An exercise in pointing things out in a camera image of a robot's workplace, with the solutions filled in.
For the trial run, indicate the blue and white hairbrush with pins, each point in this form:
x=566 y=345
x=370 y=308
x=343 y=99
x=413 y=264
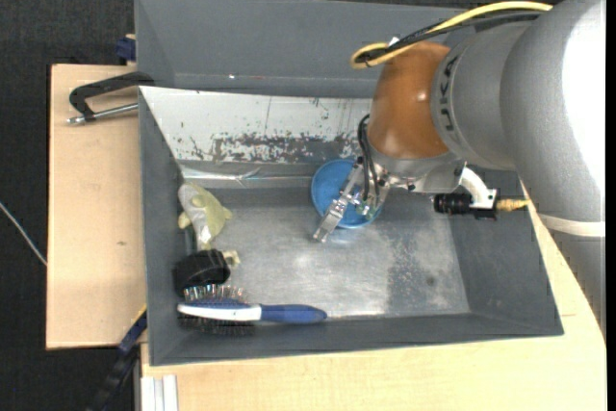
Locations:
x=240 y=312

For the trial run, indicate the grey metal bin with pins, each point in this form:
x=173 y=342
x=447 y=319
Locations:
x=308 y=274

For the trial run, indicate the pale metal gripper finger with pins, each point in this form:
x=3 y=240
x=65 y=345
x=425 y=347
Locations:
x=334 y=224
x=325 y=220

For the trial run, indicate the blue round plate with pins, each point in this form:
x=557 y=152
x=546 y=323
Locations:
x=327 y=187

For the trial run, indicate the pale yellow toy animal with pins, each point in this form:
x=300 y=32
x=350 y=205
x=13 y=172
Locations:
x=204 y=212

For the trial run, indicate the pale wood flat board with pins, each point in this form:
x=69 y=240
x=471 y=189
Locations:
x=91 y=216

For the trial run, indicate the black cylinder on white bracket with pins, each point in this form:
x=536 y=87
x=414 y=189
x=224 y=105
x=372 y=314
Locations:
x=457 y=203

